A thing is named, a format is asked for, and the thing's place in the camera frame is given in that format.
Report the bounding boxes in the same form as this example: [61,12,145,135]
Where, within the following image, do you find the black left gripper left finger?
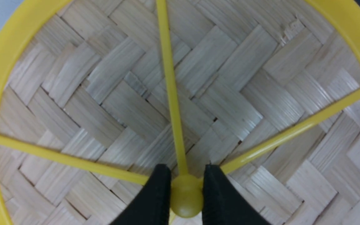
[111,165,171,225]

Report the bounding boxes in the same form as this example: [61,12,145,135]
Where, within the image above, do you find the yellow bamboo steamer lid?
[0,0,360,225]

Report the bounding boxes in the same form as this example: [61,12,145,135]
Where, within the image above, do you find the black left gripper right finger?
[202,164,270,225]

